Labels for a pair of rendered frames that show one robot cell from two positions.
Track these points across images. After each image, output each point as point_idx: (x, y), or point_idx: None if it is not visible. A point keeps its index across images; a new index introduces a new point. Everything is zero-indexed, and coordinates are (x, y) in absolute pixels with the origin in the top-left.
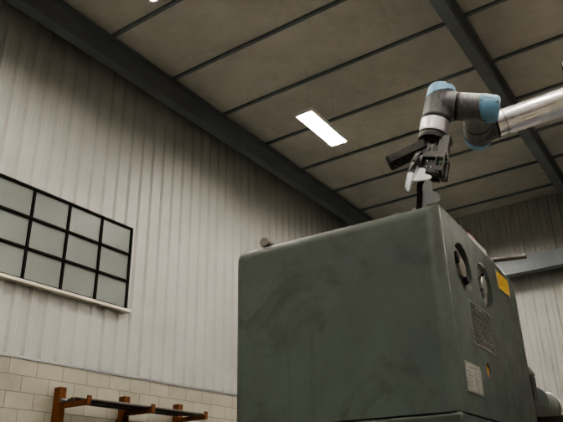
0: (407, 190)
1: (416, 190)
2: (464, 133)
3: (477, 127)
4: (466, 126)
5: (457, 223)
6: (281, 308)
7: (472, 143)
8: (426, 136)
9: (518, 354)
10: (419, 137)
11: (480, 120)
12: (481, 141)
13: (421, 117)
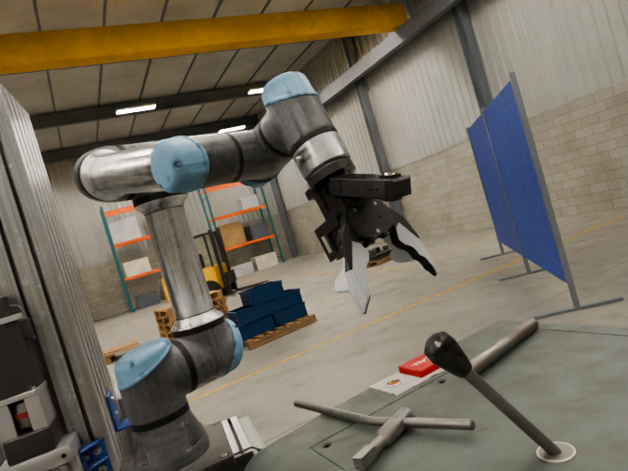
0: (436, 272)
1: (368, 261)
2: (221, 159)
3: (252, 178)
4: (254, 163)
5: (459, 341)
6: None
7: (206, 182)
8: (347, 173)
9: None
10: (352, 166)
11: (268, 177)
12: (207, 187)
13: (331, 126)
